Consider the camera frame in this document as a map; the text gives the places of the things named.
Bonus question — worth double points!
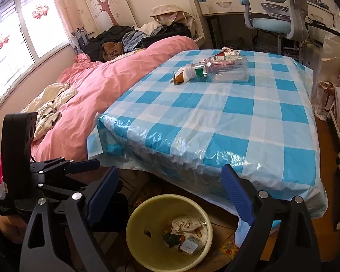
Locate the pink duvet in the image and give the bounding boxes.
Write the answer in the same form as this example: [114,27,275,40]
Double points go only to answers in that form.
[31,36,198,161]

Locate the beige clothes on duvet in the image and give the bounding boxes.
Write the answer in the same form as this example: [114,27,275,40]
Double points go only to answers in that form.
[21,82,78,141]

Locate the clear plastic bottle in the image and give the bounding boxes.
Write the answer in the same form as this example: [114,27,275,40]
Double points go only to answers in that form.
[183,55,249,83]

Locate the white desk with drawers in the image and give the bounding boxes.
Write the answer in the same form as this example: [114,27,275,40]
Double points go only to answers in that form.
[195,0,273,16]

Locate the pile of dark clothes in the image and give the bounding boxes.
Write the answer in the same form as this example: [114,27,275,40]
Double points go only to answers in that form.
[83,21,192,62]

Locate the orange peel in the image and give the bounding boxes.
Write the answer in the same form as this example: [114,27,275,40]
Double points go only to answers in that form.
[172,71,185,85]

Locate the beige bag on bed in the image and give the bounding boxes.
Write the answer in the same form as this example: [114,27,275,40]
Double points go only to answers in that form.
[150,4,197,37]

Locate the blue grey office chair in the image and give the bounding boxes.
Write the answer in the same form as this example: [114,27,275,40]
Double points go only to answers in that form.
[239,0,308,55]

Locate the yellow book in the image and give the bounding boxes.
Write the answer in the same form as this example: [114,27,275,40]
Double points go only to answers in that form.
[112,48,146,62]

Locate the window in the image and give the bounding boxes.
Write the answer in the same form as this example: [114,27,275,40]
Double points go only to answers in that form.
[0,0,69,103]

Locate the blue checkered plastic tablecloth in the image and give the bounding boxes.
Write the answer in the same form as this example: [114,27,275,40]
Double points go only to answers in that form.
[87,50,328,219]

